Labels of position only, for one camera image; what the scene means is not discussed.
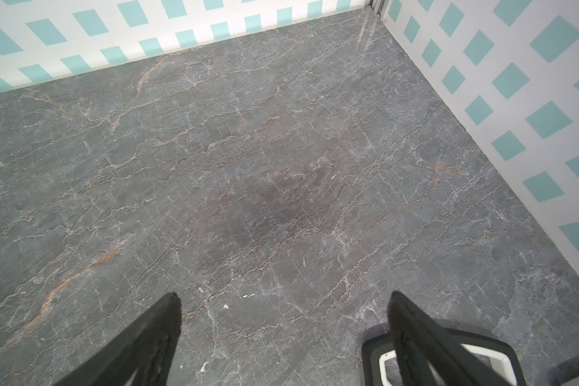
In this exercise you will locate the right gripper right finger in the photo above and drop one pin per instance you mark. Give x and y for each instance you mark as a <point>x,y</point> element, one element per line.
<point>424,348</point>

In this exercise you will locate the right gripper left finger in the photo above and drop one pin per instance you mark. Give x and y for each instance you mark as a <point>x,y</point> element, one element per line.
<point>142,354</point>

